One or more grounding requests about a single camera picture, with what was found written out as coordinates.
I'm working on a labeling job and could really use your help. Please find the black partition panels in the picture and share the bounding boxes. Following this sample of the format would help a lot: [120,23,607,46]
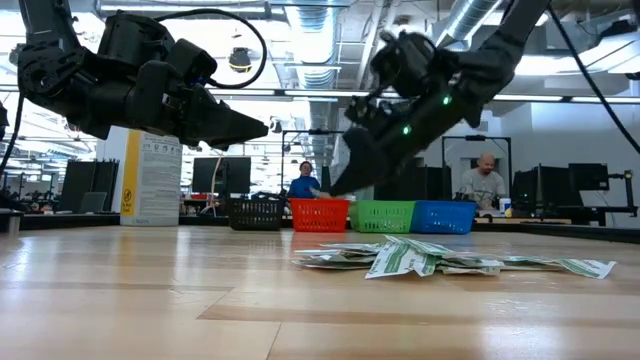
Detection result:
[58,158,120,215]

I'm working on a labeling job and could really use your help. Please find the black frame stand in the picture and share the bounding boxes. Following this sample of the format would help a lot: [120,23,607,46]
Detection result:
[279,128,351,200]
[441,134,514,201]

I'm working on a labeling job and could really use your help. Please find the black workbench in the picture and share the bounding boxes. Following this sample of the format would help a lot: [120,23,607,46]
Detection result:
[552,203,640,227]

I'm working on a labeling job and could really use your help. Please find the ceiling light tube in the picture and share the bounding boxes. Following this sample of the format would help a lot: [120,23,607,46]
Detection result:
[209,89,381,99]

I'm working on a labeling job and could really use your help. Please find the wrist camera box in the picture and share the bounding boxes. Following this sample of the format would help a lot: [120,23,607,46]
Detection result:
[344,97,397,127]
[164,37,219,89]

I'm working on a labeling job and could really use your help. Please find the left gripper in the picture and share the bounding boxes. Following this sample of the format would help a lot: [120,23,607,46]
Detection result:
[74,60,270,152]

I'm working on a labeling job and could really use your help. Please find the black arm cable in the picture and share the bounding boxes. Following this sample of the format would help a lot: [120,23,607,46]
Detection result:
[547,2,640,155]
[0,94,26,174]

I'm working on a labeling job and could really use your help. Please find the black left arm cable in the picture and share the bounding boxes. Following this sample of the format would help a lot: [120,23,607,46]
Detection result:
[0,94,26,174]

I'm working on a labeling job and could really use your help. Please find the green plastic basket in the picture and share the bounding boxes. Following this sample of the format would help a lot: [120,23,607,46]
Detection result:
[348,199,417,235]

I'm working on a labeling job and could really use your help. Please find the black ceiling lamp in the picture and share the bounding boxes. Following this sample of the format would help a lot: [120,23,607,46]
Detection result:
[228,46,253,74]
[8,42,26,69]

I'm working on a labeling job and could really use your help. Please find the black plastic basket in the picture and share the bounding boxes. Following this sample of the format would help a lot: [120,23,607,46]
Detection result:
[227,198,287,232]

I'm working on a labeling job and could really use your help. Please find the grey chair back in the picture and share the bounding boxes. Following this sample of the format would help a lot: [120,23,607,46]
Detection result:
[78,191,109,215]

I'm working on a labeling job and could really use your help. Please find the red plastic basket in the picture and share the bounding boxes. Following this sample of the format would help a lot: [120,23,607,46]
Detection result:
[289,198,352,234]

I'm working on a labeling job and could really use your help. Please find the blue plastic basket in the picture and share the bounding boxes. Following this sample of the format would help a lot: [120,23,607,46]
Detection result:
[410,199,477,236]

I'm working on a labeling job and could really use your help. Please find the black stand post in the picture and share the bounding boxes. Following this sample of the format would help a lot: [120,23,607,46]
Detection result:
[621,169,636,217]

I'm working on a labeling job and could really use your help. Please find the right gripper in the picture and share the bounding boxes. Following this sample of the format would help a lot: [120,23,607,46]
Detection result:
[327,87,485,198]

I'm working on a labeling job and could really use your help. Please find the silver ventilation duct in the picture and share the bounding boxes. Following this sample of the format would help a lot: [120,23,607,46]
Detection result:
[432,0,504,49]
[283,0,342,166]

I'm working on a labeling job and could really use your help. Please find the grey bin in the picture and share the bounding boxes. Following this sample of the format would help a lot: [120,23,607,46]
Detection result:
[0,209,25,234]

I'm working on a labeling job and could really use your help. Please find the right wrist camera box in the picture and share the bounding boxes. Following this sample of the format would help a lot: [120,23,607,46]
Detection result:
[344,97,397,127]

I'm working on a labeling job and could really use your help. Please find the person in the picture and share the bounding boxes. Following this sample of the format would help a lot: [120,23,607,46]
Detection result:
[459,152,507,210]
[288,160,324,200]

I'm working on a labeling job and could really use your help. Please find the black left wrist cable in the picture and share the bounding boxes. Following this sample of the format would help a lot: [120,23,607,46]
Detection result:
[154,7,269,91]

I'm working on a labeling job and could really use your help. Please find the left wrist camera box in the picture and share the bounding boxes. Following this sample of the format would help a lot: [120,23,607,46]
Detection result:
[164,37,219,89]

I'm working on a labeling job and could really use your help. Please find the black monitor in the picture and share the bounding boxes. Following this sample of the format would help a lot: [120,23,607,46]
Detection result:
[510,166,570,214]
[191,156,252,197]
[567,162,611,193]

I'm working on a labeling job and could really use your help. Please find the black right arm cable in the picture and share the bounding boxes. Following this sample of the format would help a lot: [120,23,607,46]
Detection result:
[547,2,640,155]

